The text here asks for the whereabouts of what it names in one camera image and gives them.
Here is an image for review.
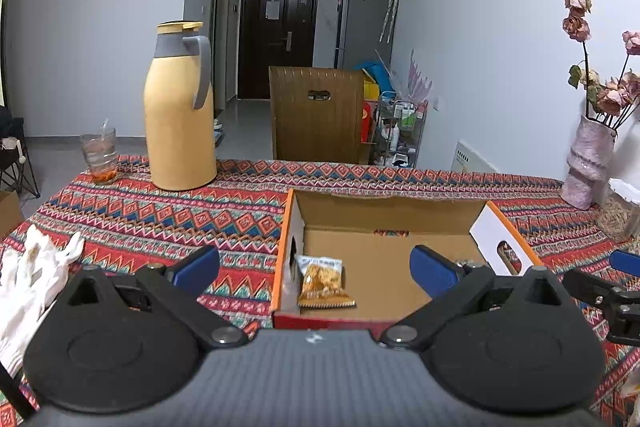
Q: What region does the red patterned tablecloth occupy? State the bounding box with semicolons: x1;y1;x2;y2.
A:
0;155;640;427

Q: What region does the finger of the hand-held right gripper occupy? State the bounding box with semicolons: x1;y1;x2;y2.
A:
609;249;640;280
562;268;640;349

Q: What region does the grey interior door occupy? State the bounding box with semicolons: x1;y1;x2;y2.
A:
212;0;234;108

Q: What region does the pink textured vase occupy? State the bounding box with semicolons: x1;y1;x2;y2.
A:
560;114;618;211

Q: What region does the blue plastic bin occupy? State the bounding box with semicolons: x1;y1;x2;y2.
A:
356;61;396;98

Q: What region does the white cotton glove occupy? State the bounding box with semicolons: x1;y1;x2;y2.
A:
0;224;86;378

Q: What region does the black folding chair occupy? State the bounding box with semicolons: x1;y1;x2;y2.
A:
0;107;41;200

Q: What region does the dried pink rose bouquet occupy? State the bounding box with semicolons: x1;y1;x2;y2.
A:
561;0;640;130

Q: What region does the brown cardboard box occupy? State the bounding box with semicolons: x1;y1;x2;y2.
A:
0;191;25;238

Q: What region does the red gift box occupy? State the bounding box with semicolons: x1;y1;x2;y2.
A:
361;82;381;145

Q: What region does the orange cracker snack packet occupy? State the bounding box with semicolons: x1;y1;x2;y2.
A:
296;255;357;309

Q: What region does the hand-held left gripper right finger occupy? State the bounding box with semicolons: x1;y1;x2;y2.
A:
377;244;583;350

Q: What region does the black cable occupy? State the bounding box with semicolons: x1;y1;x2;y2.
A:
0;359;36;418

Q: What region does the wire rack cart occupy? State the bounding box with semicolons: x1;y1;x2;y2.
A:
372;92;428;168

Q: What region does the orange cardboard box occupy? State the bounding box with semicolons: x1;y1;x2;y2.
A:
271;188;546;330

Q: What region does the glass cup with straw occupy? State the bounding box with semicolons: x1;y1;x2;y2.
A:
79;119;121;185

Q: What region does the white wall heater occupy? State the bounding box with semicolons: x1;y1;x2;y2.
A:
451;141;498;172

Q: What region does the pink wall decoration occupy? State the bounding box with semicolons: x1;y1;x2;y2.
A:
407;49;433;102

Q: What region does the dark entrance door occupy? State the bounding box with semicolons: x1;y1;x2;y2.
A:
237;0;320;102

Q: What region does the grey refrigerator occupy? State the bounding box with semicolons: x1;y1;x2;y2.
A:
334;0;396;70

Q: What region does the yellow thermos jug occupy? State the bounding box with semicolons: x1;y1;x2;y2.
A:
144;21;217;192

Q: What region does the clear container of seeds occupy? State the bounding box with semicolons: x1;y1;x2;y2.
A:
597;178;640;243

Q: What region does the white folded umbrella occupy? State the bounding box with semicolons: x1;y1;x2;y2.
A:
378;0;402;44

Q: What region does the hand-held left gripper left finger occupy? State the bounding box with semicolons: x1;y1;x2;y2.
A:
60;247;248;350

